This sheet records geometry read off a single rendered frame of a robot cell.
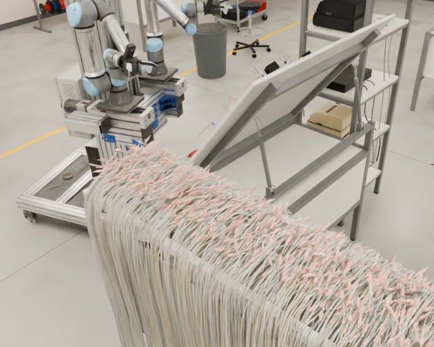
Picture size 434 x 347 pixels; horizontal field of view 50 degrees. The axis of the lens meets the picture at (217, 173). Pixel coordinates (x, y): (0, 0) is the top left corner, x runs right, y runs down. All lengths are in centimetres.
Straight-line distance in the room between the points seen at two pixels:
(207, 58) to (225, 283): 495
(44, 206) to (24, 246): 35
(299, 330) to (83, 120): 222
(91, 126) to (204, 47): 325
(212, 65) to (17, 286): 374
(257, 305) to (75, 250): 260
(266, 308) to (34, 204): 292
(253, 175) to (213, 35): 337
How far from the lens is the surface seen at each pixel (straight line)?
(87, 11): 276
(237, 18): 786
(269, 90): 205
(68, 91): 340
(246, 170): 289
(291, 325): 123
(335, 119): 342
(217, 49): 606
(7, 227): 419
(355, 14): 314
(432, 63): 536
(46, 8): 912
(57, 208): 381
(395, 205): 405
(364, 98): 324
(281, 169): 291
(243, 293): 131
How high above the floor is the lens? 243
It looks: 35 degrees down
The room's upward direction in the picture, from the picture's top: 4 degrees counter-clockwise
